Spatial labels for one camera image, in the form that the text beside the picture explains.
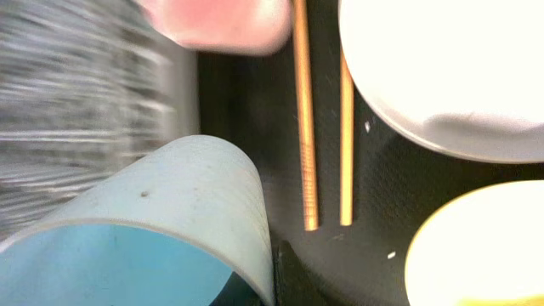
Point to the pink cup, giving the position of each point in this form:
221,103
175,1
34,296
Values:
251,27

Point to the grey dishwasher rack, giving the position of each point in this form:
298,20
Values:
87,88

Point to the round black tray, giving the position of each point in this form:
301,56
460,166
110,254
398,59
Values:
251,102

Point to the yellow bowl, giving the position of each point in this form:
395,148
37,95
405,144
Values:
482,248

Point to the blue cup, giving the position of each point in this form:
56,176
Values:
185,225

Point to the left wooden chopstick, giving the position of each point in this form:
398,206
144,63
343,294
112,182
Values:
305,115

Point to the right wooden chopstick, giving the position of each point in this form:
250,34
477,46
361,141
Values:
347,144

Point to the white round plate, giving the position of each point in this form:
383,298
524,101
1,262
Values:
461,77

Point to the wooden chopstick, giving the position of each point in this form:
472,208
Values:
305,115
347,144

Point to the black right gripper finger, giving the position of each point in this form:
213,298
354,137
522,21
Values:
292,284

